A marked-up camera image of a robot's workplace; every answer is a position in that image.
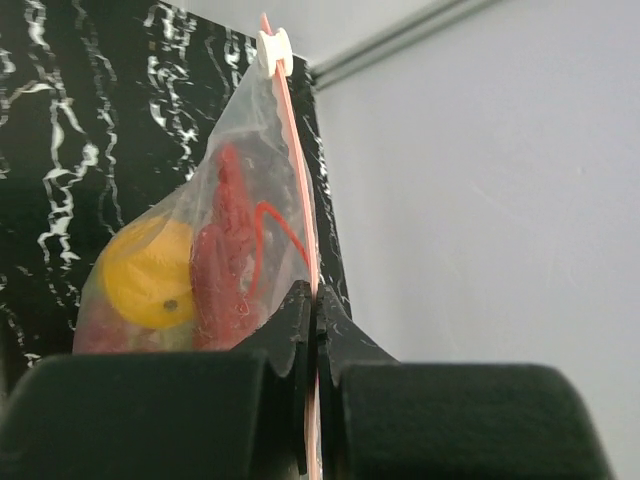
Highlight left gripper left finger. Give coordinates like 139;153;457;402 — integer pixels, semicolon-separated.
1;281;312;479

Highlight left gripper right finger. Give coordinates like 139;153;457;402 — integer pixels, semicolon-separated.
316;287;613;479

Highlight clear zip top bag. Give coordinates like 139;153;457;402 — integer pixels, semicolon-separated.
72;12;321;480

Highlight fake red grapes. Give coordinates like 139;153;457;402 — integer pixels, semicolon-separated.
190;144;263;351

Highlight fake orange fruit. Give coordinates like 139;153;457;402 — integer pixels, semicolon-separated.
100;217;194;330

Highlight black marble pattern mat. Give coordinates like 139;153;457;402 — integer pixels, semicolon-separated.
0;0;357;396

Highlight aluminium frame rail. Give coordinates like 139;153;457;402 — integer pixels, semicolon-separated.
309;0;496;92

